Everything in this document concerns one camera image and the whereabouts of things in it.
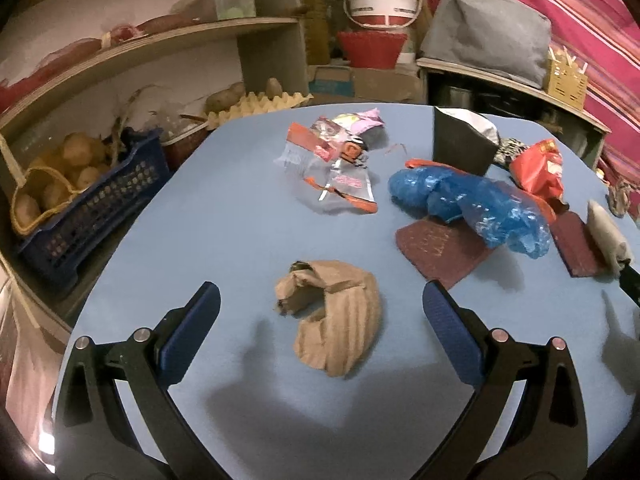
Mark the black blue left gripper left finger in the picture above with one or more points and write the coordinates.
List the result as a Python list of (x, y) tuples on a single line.
[(115, 418)]

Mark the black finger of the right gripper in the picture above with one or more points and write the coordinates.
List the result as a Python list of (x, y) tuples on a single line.
[(630, 283)]

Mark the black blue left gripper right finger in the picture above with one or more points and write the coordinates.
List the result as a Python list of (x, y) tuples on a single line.
[(526, 417)]

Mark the beige paper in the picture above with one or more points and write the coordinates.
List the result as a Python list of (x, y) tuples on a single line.
[(611, 242)]

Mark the blue plastic bag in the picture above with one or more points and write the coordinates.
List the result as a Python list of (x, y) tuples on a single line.
[(495, 211)]

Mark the red chip bag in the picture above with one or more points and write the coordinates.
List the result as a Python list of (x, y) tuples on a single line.
[(539, 172)]

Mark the brown paper bag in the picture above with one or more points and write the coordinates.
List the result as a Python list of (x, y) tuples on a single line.
[(339, 310)]

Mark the pink candy wrapper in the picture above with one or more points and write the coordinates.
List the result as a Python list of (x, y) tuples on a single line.
[(359, 123)]

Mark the clear orange snack wrapper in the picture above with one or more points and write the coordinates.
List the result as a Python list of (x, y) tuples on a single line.
[(328, 167)]

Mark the orange snack bag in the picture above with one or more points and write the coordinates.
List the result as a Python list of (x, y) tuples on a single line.
[(416, 163)]

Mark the small brown crumpled scrap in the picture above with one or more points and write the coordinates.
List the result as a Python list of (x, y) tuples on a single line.
[(619, 197)]

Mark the blue plastic crate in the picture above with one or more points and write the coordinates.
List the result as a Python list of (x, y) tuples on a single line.
[(56, 250)]

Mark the yellow cutlery basket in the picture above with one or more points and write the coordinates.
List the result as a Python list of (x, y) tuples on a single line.
[(566, 78)]

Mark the black foil-lined pouch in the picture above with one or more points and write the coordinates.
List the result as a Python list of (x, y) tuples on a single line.
[(464, 140)]

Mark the low wooden side shelf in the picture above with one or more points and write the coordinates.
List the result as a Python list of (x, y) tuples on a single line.
[(454, 85)]

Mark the pink striped curtain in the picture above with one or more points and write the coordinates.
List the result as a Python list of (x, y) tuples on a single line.
[(604, 35)]

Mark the potatoes in net bag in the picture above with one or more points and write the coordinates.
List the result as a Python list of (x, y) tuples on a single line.
[(55, 177)]

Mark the grey fabric cover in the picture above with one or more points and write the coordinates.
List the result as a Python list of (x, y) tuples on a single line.
[(504, 37)]

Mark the red tub with plastic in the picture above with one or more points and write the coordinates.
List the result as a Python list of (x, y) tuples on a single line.
[(180, 147)]

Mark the red plastic bowl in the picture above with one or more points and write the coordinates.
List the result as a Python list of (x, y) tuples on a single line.
[(371, 48)]

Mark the cardboard box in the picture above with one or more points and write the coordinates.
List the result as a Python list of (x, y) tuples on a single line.
[(330, 84)]

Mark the yellow egg tray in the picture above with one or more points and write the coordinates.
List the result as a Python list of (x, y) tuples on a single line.
[(257, 104)]

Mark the white red plastic bucket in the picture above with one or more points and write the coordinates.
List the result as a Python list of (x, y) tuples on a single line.
[(382, 14)]

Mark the sweet potatoes in net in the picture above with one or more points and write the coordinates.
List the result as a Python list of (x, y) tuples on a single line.
[(81, 50)]

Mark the wooden shelf unit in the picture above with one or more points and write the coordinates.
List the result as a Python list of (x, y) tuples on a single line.
[(271, 45)]

